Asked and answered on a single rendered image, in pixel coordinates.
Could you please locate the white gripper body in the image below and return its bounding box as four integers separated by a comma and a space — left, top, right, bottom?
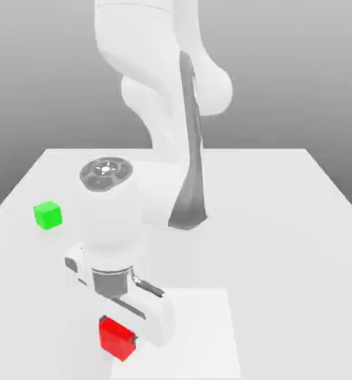
65, 272, 177, 348

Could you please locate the small red cube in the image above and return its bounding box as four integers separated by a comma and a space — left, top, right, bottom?
97, 315, 138, 363

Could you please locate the small green cube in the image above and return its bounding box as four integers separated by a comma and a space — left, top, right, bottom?
33, 200, 63, 231

